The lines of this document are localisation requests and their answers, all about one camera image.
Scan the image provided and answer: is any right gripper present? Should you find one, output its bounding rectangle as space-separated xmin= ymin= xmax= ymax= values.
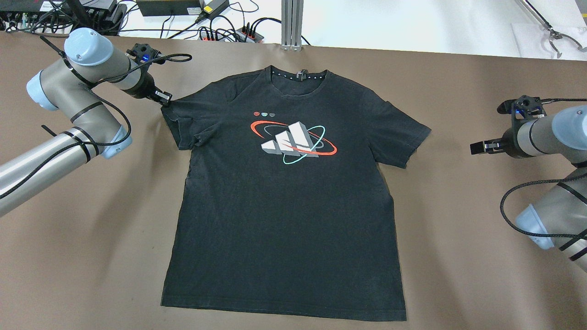
xmin=470 ymin=129 xmax=523 ymax=159

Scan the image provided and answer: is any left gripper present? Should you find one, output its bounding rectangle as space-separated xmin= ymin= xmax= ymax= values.
xmin=123 ymin=73 xmax=172 ymax=107

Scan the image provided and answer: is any black printed t-shirt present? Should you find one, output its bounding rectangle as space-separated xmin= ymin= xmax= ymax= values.
xmin=160 ymin=66 xmax=431 ymax=321

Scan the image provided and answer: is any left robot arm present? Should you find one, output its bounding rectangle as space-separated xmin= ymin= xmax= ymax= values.
xmin=0 ymin=27 xmax=172 ymax=215

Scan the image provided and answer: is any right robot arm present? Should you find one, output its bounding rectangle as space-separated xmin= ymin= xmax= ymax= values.
xmin=470 ymin=96 xmax=587 ymax=270

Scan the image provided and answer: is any orange power strip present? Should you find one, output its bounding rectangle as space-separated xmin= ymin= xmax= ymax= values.
xmin=195 ymin=27 xmax=265 ymax=44

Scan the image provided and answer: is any black power adapter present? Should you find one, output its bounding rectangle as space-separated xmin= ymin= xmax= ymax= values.
xmin=202 ymin=0 xmax=229 ymax=19

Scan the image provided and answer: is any metal reacher grabber tool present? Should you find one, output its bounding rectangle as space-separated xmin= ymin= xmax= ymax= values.
xmin=518 ymin=0 xmax=587 ymax=59

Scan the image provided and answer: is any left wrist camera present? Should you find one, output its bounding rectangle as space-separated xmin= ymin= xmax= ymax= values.
xmin=126 ymin=44 xmax=166 ymax=65

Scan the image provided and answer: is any aluminium frame post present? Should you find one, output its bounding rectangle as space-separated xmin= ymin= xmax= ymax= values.
xmin=281 ymin=0 xmax=304 ymax=52

